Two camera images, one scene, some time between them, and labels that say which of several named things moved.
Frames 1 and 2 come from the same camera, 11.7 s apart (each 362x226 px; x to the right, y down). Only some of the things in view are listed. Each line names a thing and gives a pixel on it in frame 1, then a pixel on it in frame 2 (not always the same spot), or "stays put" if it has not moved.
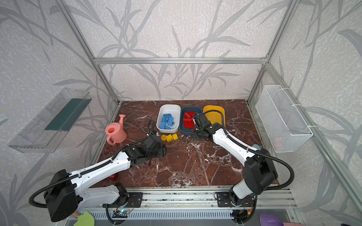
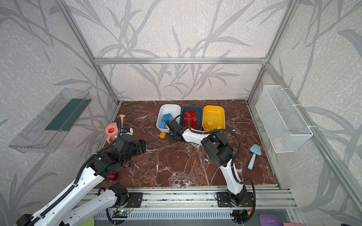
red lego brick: [188, 121] stays put
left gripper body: [160, 152] -> [137, 149]
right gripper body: [197, 134] -> [172, 138]
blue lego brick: [162, 125] stays put
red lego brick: [187, 115] stays put
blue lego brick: [167, 116] stays put
